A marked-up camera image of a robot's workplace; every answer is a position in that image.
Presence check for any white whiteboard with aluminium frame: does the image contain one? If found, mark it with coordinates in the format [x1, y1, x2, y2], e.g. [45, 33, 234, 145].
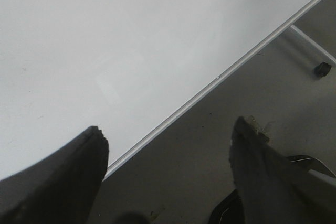
[1, 0, 321, 179]

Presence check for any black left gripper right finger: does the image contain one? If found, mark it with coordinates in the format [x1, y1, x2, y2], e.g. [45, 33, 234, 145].
[229, 116, 335, 223]

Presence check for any black caster wheel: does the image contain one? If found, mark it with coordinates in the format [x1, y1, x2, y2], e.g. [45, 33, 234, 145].
[314, 62, 332, 78]

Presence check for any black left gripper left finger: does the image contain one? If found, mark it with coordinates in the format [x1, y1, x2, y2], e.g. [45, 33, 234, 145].
[1, 126, 109, 223]

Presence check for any grey whiteboard stand leg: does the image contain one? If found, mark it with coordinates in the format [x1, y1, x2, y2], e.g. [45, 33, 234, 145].
[287, 25, 335, 66]

